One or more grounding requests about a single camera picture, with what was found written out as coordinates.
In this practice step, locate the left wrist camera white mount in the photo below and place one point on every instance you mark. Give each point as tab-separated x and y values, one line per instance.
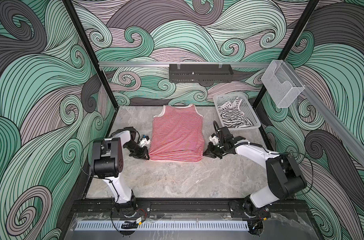
145	140

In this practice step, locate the black white striped tank top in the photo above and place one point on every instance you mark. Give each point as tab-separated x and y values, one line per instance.
232	116

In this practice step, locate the clear plastic wall bin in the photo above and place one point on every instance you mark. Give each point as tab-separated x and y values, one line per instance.
282	83

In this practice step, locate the black wall mounted tray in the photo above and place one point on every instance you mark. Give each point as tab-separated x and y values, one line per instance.
202	74

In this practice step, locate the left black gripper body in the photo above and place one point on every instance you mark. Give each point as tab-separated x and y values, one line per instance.
135	150

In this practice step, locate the red white striped tank top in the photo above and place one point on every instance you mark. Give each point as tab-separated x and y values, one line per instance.
177	135

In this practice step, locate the white plastic laundry basket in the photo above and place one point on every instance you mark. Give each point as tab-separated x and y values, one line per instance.
245	107

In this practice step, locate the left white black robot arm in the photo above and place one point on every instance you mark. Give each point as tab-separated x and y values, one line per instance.
107	162

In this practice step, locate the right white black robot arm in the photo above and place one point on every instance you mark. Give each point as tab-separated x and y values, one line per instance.
285	178

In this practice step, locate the aluminium wall rail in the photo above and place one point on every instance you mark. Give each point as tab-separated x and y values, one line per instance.
157	64

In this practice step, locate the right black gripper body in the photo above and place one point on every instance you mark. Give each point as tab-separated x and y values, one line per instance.
216	150

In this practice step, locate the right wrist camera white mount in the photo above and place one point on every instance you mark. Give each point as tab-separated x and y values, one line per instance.
214	139

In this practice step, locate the white slotted cable duct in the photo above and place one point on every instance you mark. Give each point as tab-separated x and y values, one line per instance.
165	226

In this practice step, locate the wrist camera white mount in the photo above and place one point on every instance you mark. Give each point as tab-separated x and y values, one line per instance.
145	140
214	139

